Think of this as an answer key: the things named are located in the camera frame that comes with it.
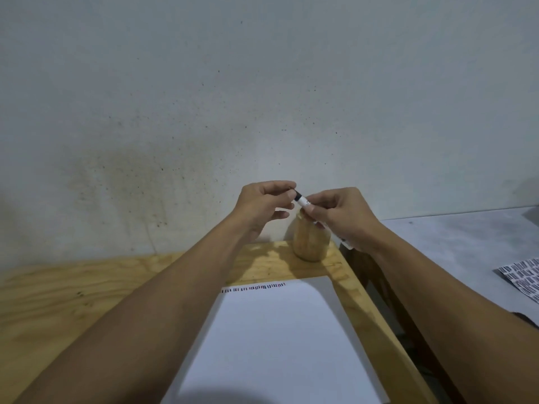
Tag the person's left hand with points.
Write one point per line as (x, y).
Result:
(257, 206)

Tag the person's right hand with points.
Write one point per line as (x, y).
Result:
(349, 218)

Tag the person's left thumb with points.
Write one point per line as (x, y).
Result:
(284, 201)

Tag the person's right thumb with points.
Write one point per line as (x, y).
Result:
(316, 215)

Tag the black marker cap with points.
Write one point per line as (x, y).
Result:
(297, 194)

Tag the white marker pen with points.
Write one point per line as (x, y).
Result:
(304, 202)

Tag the person's right forearm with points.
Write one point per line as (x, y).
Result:
(442, 315)

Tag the person's left forearm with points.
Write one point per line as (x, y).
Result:
(168, 307)

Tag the wooden pen holder cup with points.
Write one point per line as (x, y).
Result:
(310, 246)

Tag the white paper sheet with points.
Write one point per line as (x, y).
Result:
(273, 344)

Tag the black patterned white paper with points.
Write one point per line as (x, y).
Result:
(522, 277)

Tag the plywood table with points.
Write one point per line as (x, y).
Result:
(63, 298)

